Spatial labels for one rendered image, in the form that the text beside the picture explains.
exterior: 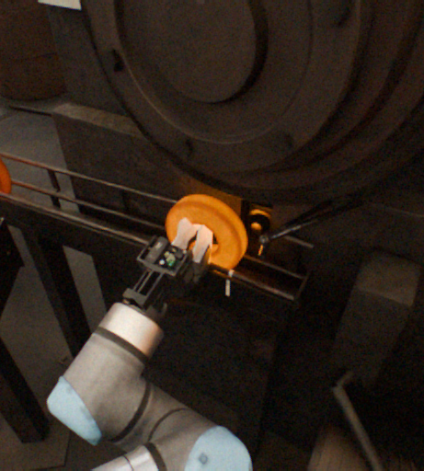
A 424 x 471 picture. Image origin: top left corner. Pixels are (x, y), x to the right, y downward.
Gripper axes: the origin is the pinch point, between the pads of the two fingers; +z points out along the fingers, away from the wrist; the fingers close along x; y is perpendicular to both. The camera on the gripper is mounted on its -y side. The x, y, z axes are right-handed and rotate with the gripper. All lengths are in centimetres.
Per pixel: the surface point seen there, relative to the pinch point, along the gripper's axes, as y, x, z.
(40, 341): -72, 65, -26
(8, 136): -100, 203, 69
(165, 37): 37.3, -3.4, -3.2
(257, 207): -1.8, -6.2, 9.0
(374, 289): 4.5, -29.5, -2.6
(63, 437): -66, 33, -45
